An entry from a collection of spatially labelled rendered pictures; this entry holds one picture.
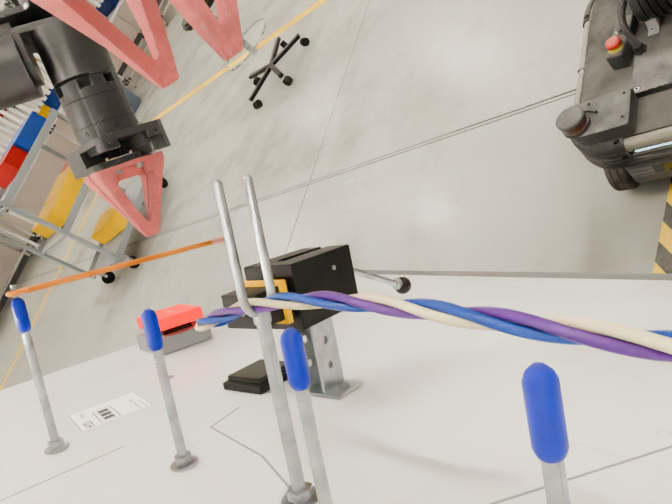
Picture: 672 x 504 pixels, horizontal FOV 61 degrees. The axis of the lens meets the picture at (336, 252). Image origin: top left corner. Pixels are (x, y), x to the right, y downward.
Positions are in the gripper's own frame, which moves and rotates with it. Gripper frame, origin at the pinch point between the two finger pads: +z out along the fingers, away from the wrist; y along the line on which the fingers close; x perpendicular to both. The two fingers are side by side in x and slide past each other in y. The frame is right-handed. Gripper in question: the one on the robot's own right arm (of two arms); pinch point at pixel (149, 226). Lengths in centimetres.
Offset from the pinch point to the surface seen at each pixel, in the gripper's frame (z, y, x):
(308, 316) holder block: 5.8, 27.9, -3.5
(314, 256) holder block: 2.9, 27.5, -1.4
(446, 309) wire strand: 1.2, 44.6, -9.3
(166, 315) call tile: 8.3, 1.8, -2.7
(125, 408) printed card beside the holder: 10.0, 13.6, -11.9
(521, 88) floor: 12, -62, 167
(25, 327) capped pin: 1.2, 16.3, -15.5
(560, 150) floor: 31, -40, 144
